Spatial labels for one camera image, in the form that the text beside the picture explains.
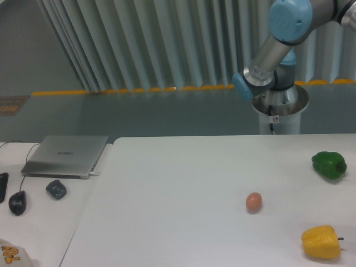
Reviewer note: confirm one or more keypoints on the white cloth with orange print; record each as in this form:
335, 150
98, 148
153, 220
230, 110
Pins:
15, 256

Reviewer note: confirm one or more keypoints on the green bell pepper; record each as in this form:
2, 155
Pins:
331, 165

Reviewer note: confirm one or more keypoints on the black computer mouse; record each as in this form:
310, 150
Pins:
18, 203

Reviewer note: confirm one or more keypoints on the brown egg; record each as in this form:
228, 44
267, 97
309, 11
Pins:
253, 202

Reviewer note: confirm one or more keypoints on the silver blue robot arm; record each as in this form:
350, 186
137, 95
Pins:
290, 23

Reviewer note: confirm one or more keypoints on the black flat device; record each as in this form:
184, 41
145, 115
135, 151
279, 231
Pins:
3, 185

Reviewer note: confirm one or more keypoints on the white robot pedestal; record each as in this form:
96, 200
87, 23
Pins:
280, 111

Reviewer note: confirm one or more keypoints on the dark grey small case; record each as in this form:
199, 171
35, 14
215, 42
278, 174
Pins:
56, 189

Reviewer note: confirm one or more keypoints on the silver closed laptop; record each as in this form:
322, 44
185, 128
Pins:
72, 157

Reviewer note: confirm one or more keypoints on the folded white partition screen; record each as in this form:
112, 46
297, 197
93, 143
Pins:
141, 45

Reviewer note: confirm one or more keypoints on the yellow bell pepper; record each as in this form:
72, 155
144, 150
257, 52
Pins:
321, 242

